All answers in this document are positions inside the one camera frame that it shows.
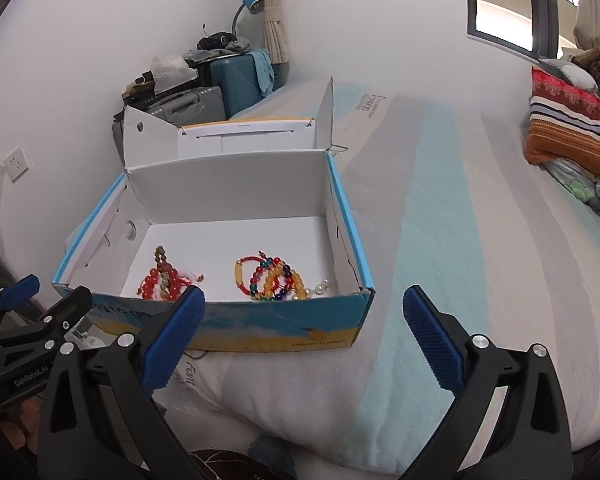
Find yellow bead bracelet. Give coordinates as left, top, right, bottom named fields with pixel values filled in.
left=261, top=262, right=311, bottom=302

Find black items on suitcase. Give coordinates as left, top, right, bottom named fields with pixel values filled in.
left=196, top=32, right=237, bottom=53

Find blue and yellow cardboard box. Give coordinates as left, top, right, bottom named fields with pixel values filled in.
left=52, top=77, right=376, bottom=353

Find teal cloth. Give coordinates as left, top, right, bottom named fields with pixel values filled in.
left=251, top=51, right=277, bottom=97

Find striped pillow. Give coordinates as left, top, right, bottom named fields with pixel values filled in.
left=524, top=66, right=600, bottom=184

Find white plastic bag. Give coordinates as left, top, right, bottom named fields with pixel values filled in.
left=150, top=55, right=192, bottom=84

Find brown wooden bead bracelet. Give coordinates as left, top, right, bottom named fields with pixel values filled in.
left=153, top=245, right=182, bottom=302

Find white pearl bracelet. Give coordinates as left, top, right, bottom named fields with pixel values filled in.
left=300, top=279, right=332, bottom=302

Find red bead bracelet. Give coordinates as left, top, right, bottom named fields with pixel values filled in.
left=139, top=265, right=191, bottom=302

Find floral quilt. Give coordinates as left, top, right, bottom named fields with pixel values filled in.
left=539, top=156, right=600, bottom=235

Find red cord bracelet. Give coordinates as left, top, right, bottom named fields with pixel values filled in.
left=235, top=251, right=283, bottom=302

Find beige curtain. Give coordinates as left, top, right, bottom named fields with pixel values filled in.
left=232, top=0, right=295, bottom=67

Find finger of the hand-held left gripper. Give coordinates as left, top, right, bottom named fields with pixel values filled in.
left=0, top=274, right=41, bottom=322
left=0, top=285, right=94, bottom=347

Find grey suitcase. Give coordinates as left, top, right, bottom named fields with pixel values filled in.
left=146, top=86, right=226, bottom=127

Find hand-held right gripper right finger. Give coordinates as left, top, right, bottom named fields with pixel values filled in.
left=400, top=285, right=573, bottom=480

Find striped bed sheet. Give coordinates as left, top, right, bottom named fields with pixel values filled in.
left=152, top=79, right=600, bottom=477

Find white wall socket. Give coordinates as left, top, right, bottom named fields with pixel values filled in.
left=4, top=146, right=31, bottom=183

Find blue desk lamp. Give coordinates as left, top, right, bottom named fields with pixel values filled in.
left=231, top=0, right=265, bottom=45

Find teal suitcase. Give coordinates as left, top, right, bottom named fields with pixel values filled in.
left=209, top=50, right=277, bottom=122

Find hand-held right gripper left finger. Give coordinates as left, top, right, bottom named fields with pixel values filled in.
left=37, top=285, right=208, bottom=480

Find multicoloured glass bead bracelet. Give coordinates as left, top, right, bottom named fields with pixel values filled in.
left=247, top=257, right=307, bottom=304

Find pink bead bracelet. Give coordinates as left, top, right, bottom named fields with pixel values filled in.
left=179, top=269, right=206, bottom=291

